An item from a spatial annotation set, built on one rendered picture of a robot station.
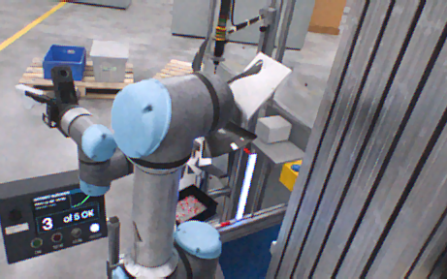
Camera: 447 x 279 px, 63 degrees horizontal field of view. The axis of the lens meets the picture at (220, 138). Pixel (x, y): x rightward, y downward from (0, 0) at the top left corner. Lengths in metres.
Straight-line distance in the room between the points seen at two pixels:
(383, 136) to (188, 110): 0.28
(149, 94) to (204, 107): 0.10
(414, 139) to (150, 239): 0.49
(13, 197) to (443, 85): 0.94
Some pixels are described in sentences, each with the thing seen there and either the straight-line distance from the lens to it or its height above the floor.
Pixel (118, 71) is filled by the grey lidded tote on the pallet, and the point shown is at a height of 0.30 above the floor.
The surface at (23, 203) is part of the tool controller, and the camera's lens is 1.06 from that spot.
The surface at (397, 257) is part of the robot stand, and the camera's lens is 0.53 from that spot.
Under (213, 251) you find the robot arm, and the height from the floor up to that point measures 1.26.
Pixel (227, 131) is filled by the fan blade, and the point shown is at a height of 1.18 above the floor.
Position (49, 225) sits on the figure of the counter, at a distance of 1.10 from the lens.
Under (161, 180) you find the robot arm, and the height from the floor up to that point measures 1.52.
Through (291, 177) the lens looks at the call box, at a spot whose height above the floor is 1.04.
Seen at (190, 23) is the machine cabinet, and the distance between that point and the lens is 7.09.
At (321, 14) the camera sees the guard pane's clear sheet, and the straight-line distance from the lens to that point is 2.08.
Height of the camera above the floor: 1.91
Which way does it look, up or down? 30 degrees down
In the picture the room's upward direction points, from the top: 10 degrees clockwise
